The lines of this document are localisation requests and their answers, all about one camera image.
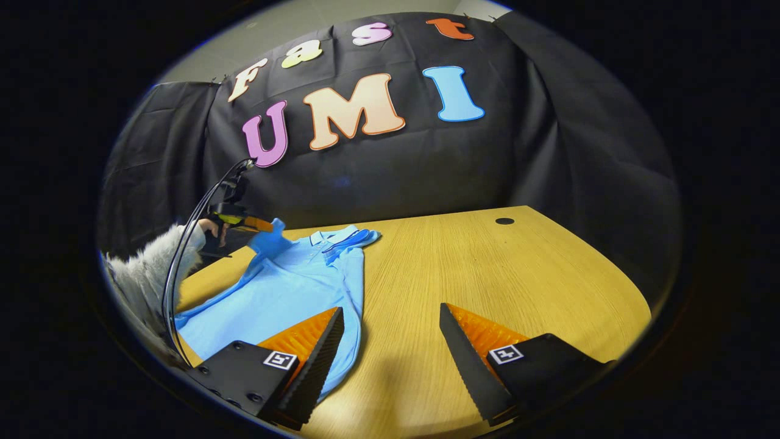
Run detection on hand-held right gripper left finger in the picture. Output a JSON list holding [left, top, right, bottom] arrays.
[[182, 307, 346, 430]]

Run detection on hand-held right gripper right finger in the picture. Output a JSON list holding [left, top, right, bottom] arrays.
[[438, 302, 615, 427]]

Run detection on light blue T-shirt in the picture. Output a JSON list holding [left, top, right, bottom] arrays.
[[175, 218, 381, 403]]

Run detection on black backdrop cloth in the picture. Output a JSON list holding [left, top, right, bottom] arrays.
[[97, 11, 682, 305]]

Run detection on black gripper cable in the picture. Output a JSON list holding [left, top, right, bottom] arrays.
[[162, 159, 255, 366]]

